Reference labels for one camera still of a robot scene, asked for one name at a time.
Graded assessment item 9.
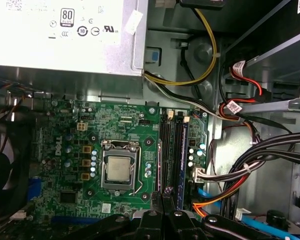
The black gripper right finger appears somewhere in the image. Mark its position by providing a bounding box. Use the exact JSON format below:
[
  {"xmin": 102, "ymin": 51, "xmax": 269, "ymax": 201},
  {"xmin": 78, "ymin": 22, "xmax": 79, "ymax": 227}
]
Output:
[{"xmin": 162, "ymin": 193, "xmax": 274, "ymax": 240}]

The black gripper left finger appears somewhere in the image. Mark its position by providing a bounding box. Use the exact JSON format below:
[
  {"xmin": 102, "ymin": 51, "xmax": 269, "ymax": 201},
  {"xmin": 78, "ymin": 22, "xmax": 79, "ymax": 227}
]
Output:
[{"xmin": 62, "ymin": 191, "xmax": 164, "ymax": 240}]

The empty black RAM slot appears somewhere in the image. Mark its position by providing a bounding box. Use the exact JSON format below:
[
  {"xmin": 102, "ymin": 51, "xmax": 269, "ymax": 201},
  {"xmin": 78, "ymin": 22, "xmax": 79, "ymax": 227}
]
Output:
[{"xmin": 161, "ymin": 109, "xmax": 172, "ymax": 193}]

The CPU socket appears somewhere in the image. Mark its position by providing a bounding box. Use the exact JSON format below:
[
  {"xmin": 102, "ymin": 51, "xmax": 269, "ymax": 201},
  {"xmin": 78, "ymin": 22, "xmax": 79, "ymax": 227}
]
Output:
[{"xmin": 99, "ymin": 139, "xmax": 144, "ymax": 198}]

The thin metal locking lever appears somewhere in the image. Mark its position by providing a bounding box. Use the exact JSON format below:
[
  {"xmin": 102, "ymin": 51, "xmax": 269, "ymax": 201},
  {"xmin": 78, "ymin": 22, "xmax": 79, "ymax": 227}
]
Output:
[{"xmin": 128, "ymin": 143, "xmax": 145, "ymax": 196}]

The silver CPU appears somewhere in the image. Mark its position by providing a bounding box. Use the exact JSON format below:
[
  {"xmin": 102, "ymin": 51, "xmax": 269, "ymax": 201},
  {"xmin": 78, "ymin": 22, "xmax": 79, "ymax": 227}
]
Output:
[{"xmin": 107, "ymin": 156, "xmax": 131, "ymax": 181}]

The blue expansion slot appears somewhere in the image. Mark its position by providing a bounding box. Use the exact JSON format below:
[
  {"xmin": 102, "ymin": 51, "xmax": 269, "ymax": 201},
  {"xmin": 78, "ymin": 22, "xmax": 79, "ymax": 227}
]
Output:
[{"xmin": 51, "ymin": 216, "xmax": 105, "ymax": 225}]

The metal socket cover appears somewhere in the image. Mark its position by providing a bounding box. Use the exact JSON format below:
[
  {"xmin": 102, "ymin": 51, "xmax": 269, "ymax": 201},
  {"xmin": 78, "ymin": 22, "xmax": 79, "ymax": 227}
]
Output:
[{"xmin": 101, "ymin": 141, "xmax": 138, "ymax": 190}]

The green motherboard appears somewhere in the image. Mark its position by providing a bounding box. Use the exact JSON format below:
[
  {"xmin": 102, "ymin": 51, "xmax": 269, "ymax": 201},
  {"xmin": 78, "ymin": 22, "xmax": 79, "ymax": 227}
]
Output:
[{"xmin": 27, "ymin": 98, "xmax": 211, "ymax": 226}]

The black case fan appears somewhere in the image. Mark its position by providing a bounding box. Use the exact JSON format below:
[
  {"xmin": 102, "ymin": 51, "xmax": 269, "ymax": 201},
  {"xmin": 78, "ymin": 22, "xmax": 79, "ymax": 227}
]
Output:
[{"xmin": 0, "ymin": 149, "xmax": 14, "ymax": 209}]

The black PC case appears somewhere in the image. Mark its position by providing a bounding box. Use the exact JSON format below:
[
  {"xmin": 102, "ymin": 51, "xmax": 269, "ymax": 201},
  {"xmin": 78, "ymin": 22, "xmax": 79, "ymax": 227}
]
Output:
[{"xmin": 0, "ymin": 0, "xmax": 300, "ymax": 240}]

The grey power supply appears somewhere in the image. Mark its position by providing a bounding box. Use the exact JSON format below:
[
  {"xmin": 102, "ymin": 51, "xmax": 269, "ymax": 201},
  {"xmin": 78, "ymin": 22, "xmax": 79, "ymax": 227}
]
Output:
[{"xmin": 0, "ymin": 0, "xmax": 150, "ymax": 101}]

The metal optical drive cage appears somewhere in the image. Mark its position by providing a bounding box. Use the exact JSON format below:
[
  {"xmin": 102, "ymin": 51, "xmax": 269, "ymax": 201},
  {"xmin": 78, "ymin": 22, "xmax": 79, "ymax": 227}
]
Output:
[{"xmin": 222, "ymin": 0, "xmax": 300, "ymax": 113}]

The orange wire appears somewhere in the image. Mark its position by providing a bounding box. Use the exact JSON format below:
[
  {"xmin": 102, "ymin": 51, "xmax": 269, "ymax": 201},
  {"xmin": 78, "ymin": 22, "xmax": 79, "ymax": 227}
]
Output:
[{"xmin": 192, "ymin": 187, "xmax": 242, "ymax": 219}]

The blue flat data wire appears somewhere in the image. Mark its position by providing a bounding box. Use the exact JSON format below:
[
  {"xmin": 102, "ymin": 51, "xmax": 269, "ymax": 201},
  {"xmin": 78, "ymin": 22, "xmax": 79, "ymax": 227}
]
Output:
[{"xmin": 197, "ymin": 187, "xmax": 300, "ymax": 240}]

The black wire bundle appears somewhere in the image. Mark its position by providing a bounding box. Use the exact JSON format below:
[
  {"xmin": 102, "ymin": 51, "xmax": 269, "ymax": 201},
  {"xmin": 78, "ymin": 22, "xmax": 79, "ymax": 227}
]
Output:
[{"xmin": 219, "ymin": 132, "xmax": 300, "ymax": 220}]

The red and black wire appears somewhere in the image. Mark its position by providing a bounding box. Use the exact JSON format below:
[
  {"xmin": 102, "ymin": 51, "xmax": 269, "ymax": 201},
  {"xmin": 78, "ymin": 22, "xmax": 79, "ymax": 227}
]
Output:
[{"xmin": 218, "ymin": 61, "xmax": 265, "ymax": 123}]

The yellow power wire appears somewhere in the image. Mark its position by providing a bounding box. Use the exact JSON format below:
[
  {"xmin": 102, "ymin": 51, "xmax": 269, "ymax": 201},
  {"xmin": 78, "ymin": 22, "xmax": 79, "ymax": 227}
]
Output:
[{"xmin": 143, "ymin": 7, "xmax": 219, "ymax": 87}]

